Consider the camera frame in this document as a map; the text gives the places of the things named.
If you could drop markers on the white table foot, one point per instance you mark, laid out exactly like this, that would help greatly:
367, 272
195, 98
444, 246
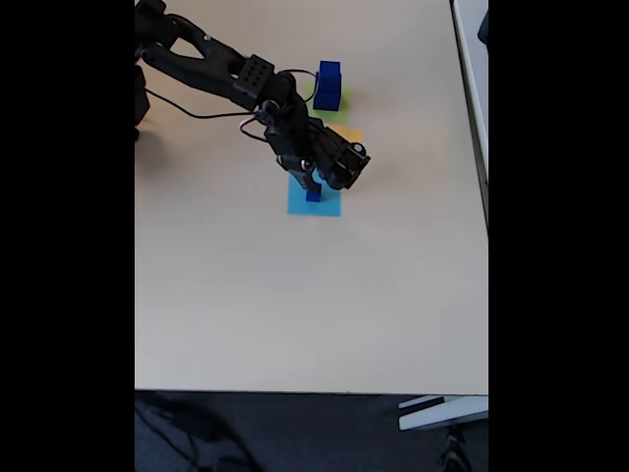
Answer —
442, 415

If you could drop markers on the orange paper square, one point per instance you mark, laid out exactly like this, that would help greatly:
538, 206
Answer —
351, 134

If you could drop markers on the small blue cube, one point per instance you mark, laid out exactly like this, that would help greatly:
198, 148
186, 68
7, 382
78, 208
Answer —
313, 197

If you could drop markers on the dark blue object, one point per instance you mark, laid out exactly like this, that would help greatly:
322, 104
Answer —
484, 29

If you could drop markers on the green paper square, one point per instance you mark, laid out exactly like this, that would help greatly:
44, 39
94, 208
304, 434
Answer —
334, 117

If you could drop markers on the large blue cube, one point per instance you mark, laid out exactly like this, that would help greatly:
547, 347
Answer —
326, 100

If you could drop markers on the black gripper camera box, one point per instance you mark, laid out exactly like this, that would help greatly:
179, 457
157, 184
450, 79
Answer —
344, 164

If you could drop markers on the light blue paper square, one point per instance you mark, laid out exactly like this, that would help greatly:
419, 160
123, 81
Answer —
300, 206

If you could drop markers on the medium blue cube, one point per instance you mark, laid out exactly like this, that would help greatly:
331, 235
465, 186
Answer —
330, 74

